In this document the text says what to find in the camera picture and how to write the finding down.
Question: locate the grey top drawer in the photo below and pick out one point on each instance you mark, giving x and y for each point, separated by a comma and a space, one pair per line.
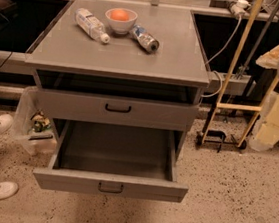
116, 110

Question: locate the grey drawer cabinet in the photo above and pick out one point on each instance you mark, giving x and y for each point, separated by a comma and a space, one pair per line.
68, 60

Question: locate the silver blue drink can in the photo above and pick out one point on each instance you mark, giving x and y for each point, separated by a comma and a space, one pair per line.
145, 39

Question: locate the white ceramic bowl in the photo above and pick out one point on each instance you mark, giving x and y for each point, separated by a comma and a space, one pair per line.
122, 27

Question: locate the orange fruit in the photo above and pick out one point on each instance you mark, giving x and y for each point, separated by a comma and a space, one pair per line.
119, 14

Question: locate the clear plastic water bottle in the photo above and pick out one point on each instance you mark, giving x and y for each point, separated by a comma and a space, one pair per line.
91, 25

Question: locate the clear plastic bin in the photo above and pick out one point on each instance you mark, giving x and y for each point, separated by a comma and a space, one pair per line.
31, 128

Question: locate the white power plug adapter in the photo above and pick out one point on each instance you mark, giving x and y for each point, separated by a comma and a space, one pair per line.
239, 7

